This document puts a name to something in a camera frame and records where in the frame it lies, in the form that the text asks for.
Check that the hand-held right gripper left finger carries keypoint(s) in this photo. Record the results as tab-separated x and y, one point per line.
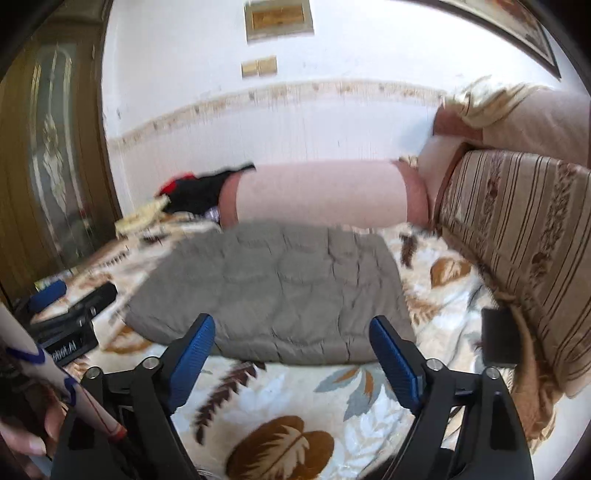
191	360

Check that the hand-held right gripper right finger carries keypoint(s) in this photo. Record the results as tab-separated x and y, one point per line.
397	369

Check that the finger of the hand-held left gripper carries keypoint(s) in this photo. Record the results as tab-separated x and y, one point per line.
97	300
46	297

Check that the grey quilted hooded jacket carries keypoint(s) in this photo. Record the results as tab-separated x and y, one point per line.
277	286

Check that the person's left hand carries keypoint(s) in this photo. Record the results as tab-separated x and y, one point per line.
32	445

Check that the white printed tube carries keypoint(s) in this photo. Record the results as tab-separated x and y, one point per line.
27	350

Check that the leaf print blanket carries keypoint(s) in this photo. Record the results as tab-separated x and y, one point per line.
323	415

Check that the pale yellow cloth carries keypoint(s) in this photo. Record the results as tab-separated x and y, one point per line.
138	217

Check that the black flat object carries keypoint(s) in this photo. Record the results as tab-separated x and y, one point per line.
501	337

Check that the wooden door with glass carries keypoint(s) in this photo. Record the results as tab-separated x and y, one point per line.
46	161

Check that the red cloth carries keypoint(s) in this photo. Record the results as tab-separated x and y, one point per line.
173	184

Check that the tan fringed cloth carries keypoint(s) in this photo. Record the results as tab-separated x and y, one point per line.
535	392

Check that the clear plastic wrapper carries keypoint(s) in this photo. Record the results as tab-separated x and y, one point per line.
213	214

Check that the black cloth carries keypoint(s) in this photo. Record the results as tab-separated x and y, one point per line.
203	191

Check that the striped sofa back cushion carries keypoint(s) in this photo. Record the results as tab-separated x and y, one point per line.
521	230

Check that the pink bolster pillow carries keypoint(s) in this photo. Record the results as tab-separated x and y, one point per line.
318	194

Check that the cream cloth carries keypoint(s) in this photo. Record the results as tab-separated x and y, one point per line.
480	106

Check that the small framed picture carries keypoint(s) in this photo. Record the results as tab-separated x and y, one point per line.
279	18

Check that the large framed picture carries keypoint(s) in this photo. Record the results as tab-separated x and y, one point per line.
517	27

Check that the beige wall switch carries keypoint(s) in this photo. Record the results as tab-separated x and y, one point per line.
267	64
250	69

